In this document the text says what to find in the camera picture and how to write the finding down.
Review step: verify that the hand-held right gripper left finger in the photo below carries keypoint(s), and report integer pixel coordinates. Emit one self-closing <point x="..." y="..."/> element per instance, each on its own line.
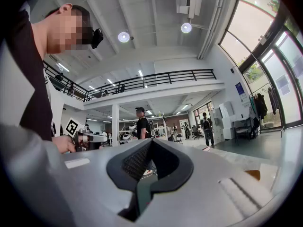
<point x="94" y="174"/>

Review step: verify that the pile of white boxes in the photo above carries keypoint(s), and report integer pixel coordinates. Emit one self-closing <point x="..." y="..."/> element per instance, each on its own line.
<point x="222" y="122"/>

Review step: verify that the red book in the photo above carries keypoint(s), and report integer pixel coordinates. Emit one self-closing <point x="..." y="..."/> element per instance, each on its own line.
<point x="204" y="148"/>

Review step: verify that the grey desk chair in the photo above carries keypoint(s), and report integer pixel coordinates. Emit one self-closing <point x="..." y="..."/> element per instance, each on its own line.
<point x="242" y="131"/>

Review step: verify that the black head camera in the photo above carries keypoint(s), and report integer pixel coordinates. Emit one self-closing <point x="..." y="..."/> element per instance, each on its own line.
<point x="97" y="38"/>

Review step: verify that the blue wall poster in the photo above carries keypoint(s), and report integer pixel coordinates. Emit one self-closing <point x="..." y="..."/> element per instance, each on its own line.
<point x="240" y="91"/>

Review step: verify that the black framed glass doors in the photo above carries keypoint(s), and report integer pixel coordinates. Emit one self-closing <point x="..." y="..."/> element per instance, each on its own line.
<point x="272" y="79"/>

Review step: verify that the black balcony railing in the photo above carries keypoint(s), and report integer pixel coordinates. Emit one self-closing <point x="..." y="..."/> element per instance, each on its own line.
<point x="165" y="78"/>

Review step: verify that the round ceiling lamp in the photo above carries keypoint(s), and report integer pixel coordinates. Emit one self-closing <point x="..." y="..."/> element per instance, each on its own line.
<point x="186" y="28"/>
<point x="123" y="37"/>

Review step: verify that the white ceiling air conditioner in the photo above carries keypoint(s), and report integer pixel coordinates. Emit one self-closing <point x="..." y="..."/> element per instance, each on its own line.
<point x="189" y="1"/>

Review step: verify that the clothes rack with garments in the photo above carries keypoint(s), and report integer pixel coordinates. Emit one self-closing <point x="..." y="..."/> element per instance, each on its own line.
<point x="261" y="105"/>

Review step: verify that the person's head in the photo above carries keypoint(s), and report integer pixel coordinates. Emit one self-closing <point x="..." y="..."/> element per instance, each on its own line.
<point x="64" y="32"/>

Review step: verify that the black office chair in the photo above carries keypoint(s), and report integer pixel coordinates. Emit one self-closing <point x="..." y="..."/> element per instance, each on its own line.
<point x="196" y="131"/>

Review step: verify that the person's black shirt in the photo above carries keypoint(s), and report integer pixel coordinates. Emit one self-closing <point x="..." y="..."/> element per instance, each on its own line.
<point x="30" y="79"/>

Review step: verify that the black folding chair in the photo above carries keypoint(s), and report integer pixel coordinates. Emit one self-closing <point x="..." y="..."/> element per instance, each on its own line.
<point x="179" y="138"/>

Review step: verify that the person's left hand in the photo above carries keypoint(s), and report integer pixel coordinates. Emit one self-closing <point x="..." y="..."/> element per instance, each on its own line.
<point x="68" y="145"/>

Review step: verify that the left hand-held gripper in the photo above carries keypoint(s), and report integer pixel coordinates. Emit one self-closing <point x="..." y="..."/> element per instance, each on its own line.
<point x="79" y="133"/>

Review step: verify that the tan square bowl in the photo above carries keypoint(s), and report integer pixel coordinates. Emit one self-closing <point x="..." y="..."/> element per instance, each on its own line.
<point x="252" y="174"/>

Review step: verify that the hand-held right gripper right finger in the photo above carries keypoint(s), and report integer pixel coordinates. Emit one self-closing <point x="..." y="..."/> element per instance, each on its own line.
<point x="201" y="185"/>

